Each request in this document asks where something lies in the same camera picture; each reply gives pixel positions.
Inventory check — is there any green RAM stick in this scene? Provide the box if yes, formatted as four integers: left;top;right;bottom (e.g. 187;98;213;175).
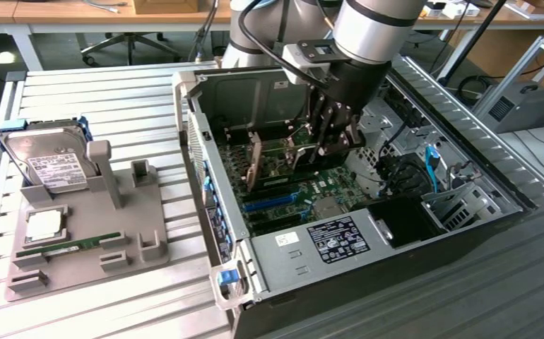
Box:
15;232;124;257

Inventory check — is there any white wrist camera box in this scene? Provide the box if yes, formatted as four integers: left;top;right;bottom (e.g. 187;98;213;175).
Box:
281;40;349;85

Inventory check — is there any grey power supply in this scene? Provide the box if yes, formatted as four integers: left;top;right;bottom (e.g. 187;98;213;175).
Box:
248;208;397;296

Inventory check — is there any black pole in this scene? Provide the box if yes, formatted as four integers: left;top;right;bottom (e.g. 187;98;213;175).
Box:
436;0;509;84

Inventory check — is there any small yellow black box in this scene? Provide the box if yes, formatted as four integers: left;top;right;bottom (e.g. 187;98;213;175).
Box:
423;1;448;18

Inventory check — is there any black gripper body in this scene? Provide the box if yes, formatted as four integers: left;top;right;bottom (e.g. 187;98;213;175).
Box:
320;59;393;111

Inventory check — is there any wooden desk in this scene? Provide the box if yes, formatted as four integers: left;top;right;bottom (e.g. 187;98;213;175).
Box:
412;0;544;82
0;0;233;71

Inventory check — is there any cardboard box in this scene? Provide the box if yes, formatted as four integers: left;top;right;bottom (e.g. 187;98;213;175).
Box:
132;0;203;15

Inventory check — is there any black office chair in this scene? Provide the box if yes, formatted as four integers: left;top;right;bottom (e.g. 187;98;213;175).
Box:
79;31;184;67

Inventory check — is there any blue wire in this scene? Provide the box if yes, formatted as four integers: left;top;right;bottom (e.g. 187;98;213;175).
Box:
423;143;443;195

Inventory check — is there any hard disk in blue carrier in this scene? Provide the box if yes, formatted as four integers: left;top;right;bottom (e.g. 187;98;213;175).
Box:
0;115;97;194

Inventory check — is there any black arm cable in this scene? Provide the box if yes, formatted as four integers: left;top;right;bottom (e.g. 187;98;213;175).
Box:
239;0;333;91

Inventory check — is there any silver perforated drive cage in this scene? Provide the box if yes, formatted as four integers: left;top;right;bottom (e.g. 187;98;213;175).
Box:
359;66;443;160

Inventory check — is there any silver CPU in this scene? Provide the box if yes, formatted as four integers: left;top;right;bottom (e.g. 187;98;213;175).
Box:
24;210;65;242

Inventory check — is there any grey control box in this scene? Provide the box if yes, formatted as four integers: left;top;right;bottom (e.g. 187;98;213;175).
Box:
485;83;544;133

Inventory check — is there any green motherboard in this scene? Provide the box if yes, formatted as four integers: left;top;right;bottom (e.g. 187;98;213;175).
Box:
215;136;372;238

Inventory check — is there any small white box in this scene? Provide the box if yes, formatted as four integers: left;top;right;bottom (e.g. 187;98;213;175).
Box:
443;2;481;19

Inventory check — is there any grey parts rack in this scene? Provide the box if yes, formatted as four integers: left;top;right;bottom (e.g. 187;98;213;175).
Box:
5;139;173;303

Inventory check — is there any open black PC case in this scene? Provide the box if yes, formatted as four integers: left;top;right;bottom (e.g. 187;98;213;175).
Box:
171;58;536;339

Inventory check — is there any green graphics card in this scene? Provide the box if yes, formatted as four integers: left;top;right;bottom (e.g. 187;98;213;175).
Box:
244;125;349;194

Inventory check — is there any silver disk bay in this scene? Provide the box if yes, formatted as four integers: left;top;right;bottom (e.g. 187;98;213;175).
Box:
420;182;507;232

